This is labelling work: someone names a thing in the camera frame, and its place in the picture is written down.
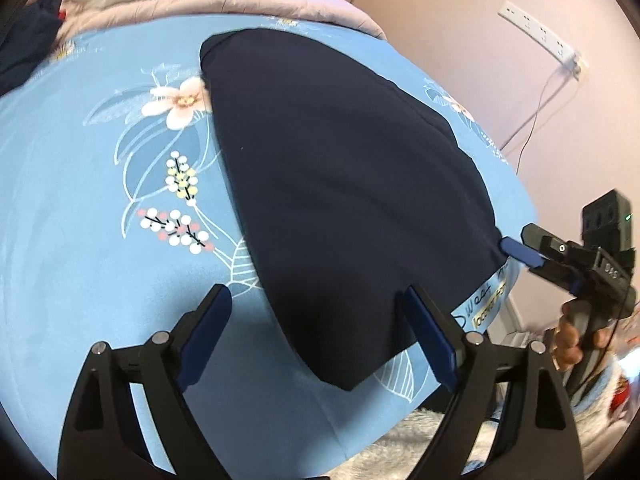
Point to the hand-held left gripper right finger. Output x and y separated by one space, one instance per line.
430 330

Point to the person's right hand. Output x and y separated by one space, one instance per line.
567 340

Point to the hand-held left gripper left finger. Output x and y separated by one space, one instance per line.
210 320

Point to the person's right forearm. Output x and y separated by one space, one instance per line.
605 410

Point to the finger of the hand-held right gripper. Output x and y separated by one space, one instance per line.
522 252
542 240

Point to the pink quilt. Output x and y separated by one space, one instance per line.
200 10

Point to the white power strip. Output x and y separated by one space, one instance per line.
535 27

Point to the blue floral bed sheet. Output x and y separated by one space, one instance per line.
75 185

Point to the navy and red garment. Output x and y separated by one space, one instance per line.
25 45

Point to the navy blue garment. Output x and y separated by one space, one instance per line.
340 185

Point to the white fluffy rug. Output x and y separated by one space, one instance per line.
400 440

